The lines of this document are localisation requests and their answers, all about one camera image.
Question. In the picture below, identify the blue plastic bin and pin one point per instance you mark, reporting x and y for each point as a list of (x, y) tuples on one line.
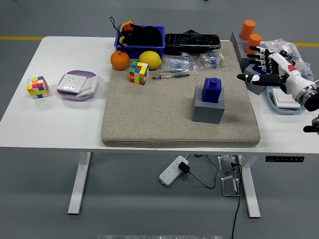
[(134, 49)]

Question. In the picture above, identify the bag of blue resistors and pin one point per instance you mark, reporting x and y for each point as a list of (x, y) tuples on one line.
[(178, 65)]

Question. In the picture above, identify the black fabric pouch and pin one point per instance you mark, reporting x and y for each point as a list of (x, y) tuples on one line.
[(147, 36)]

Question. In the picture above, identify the white wall socket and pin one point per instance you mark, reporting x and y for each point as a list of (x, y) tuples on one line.
[(71, 83)]

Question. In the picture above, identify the black capacitors cluster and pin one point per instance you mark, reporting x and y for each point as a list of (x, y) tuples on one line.
[(284, 52)]

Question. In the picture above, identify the metal bracket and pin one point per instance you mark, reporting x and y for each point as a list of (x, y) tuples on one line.
[(226, 163), (229, 185)]

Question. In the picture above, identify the grey seal holder block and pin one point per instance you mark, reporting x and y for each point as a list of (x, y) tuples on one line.
[(208, 113), (243, 58), (254, 88), (234, 38)]

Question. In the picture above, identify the white switch panel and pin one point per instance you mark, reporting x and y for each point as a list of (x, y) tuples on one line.
[(284, 99), (91, 84)]

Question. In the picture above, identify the colourful puzzle cube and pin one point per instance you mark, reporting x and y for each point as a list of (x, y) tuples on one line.
[(138, 73), (38, 87)]

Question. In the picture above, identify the black table control panel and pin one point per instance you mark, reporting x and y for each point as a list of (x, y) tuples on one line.
[(284, 159)]

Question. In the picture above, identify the orange tangerine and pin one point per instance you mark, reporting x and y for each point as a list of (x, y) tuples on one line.
[(120, 61)]

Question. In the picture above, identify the white table leg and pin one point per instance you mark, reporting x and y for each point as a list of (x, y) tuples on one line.
[(250, 189), (78, 184)]

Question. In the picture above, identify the yellow lemon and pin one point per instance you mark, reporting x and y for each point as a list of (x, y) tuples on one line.
[(150, 60)]

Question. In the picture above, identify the white power strip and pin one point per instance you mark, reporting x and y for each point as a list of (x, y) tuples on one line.
[(169, 173)]

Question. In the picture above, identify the grey-brown mat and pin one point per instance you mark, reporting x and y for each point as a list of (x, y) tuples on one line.
[(149, 112)]

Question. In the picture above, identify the bag of brown resistors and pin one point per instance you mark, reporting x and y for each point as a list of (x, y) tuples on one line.
[(211, 61)]

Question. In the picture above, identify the light-blue tray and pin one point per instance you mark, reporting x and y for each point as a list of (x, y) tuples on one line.
[(274, 105)]

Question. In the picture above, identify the black silver pen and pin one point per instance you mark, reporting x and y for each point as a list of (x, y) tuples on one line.
[(172, 76)]

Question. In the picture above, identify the purple tray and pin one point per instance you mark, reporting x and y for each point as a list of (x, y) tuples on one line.
[(82, 73)]

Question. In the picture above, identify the clear plastic bag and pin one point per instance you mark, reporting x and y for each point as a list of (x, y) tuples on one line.
[(279, 46)]

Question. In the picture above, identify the orange cylinder seal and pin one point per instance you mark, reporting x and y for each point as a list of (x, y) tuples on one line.
[(247, 30), (254, 41)]

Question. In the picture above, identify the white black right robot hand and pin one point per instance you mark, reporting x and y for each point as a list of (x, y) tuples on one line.
[(291, 74)]

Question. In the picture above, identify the black plug adapter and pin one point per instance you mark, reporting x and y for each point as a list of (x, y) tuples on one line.
[(184, 167)]

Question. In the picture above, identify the black wrapped flat device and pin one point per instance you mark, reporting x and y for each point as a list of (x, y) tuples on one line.
[(192, 43)]

